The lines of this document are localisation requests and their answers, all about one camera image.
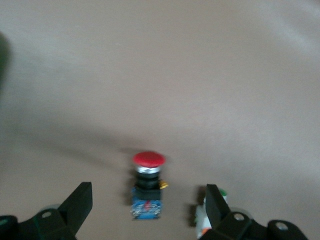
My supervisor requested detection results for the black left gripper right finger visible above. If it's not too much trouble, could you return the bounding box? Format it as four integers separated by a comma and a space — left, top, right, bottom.
199, 184, 253, 240

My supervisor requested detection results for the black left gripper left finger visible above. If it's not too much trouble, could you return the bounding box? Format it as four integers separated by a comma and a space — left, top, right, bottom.
31, 181, 94, 240

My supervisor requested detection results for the white orange switch block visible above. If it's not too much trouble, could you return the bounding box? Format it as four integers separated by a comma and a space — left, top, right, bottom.
189, 187, 229, 240

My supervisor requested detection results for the red mushroom push button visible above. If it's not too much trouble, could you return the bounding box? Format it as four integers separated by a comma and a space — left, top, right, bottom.
129, 151, 169, 222

